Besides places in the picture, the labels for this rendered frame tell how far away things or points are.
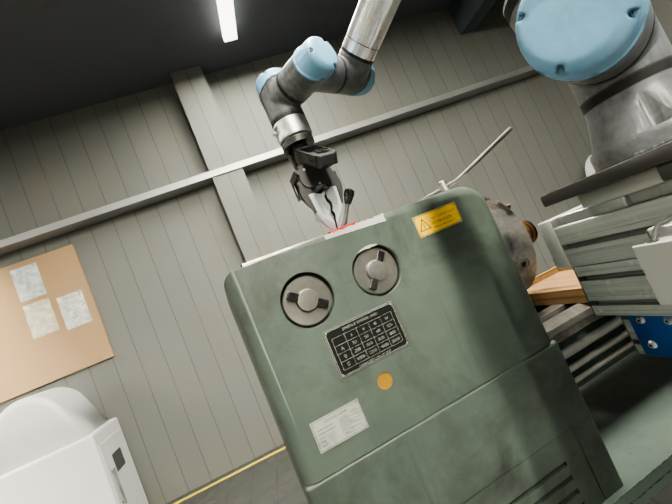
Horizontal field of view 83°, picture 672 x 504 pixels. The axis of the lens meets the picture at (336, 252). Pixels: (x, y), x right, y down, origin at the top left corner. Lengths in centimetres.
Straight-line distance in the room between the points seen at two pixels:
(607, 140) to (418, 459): 60
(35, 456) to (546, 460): 316
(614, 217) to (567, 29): 29
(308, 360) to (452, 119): 426
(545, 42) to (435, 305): 48
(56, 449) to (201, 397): 110
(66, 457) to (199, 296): 150
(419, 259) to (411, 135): 374
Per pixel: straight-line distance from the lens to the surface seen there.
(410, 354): 77
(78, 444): 338
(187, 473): 407
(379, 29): 87
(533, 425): 93
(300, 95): 83
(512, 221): 109
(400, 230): 79
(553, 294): 124
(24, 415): 350
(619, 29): 53
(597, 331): 120
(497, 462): 90
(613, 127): 65
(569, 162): 540
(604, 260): 73
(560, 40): 53
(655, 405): 137
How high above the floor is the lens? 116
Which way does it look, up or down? 4 degrees up
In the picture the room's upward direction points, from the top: 23 degrees counter-clockwise
